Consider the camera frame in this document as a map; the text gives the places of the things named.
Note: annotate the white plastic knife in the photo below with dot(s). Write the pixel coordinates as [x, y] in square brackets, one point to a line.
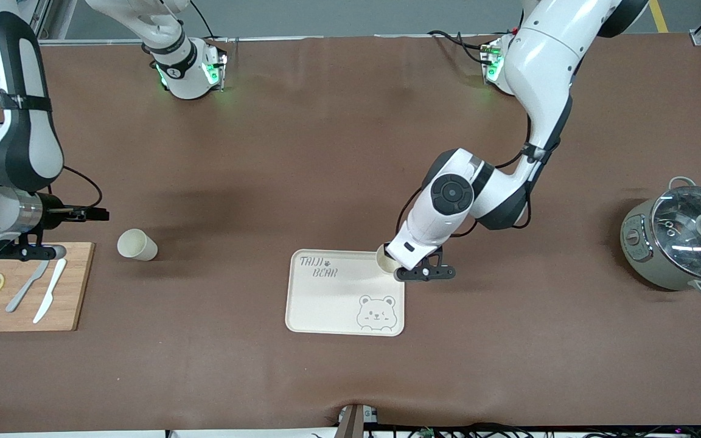
[52, 289]

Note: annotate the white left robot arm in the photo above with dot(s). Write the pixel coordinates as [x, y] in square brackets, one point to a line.
[539, 73]

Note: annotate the glass pot lid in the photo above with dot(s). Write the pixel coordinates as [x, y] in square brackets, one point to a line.
[685, 243]

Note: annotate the wooden cutting board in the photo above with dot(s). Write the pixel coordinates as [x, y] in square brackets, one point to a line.
[76, 292]

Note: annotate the grey plastic knife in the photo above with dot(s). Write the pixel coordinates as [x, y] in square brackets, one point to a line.
[19, 299]

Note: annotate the grey-green electric cooking pot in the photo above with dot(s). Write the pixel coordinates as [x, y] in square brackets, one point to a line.
[642, 261]

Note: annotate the white plastic cup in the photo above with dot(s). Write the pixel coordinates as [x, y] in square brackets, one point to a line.
[382, 258]
[137, 244]

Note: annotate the metal table edge clamp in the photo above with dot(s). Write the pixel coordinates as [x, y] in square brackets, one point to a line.
[353, 423]

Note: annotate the white tray with bear print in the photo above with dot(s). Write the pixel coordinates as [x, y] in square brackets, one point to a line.
[332, 304]

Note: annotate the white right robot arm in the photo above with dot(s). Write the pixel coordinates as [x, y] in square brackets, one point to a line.
[22, 146]

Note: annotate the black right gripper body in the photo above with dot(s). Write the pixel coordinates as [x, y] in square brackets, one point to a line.
[52, 215]

